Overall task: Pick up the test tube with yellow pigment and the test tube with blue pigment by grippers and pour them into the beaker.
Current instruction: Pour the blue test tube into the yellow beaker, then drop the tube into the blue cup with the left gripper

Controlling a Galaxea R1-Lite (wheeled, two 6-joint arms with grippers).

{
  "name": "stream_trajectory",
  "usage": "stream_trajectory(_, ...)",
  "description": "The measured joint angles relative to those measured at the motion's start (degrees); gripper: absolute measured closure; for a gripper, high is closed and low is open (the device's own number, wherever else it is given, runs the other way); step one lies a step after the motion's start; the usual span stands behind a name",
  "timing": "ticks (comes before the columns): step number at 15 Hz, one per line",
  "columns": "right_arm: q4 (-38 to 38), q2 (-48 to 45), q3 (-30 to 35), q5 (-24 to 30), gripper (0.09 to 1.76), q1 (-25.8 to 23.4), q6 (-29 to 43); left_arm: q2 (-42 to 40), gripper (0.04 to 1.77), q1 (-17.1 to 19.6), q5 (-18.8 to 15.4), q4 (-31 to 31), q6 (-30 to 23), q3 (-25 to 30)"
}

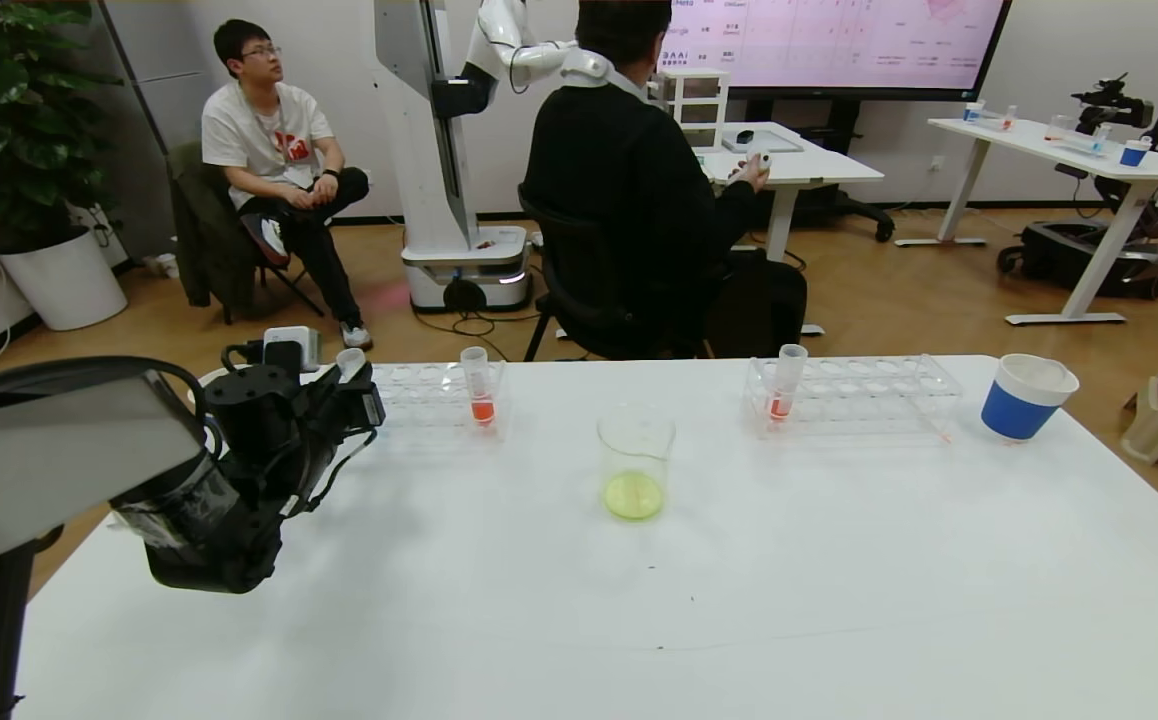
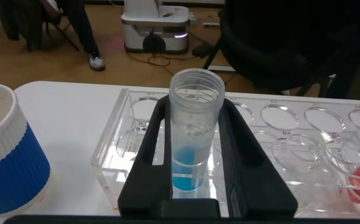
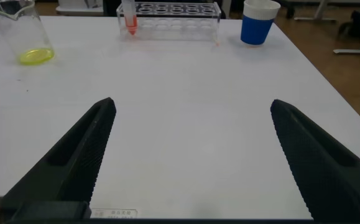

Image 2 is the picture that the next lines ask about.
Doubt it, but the clear acrylic tube rack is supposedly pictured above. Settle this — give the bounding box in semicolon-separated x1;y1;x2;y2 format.
90;88;360;218

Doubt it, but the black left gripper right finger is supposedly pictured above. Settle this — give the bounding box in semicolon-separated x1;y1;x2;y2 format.
218;98;298;218

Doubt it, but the blue pigment test tube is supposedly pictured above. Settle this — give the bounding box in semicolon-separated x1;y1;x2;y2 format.
168;68;226;200

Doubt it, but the black folding chair with jacket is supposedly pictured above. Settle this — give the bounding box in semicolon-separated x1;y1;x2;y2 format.
0;0;80;52

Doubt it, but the white humanoid robot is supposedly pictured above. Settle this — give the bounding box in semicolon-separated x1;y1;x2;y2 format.
120;0;190;54

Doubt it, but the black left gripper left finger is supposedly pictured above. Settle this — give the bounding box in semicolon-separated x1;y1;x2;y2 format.
117;95;173;218

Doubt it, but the blue white paper cup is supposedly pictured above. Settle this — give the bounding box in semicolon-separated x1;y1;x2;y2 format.
0;82;52;216

